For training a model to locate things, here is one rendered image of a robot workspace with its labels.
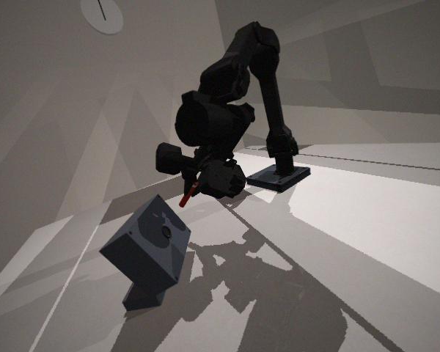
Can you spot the grey sloped panel with hole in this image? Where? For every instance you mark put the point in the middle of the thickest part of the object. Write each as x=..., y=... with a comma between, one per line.
x=149, y=249

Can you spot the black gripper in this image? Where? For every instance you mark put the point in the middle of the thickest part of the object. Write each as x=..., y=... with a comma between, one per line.
x=169, y=160

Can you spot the dark red peg with grey band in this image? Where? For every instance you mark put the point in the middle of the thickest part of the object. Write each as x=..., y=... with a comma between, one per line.
x=185, y=198

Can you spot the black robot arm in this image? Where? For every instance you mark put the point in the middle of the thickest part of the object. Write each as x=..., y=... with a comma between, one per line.
x=205, y=117

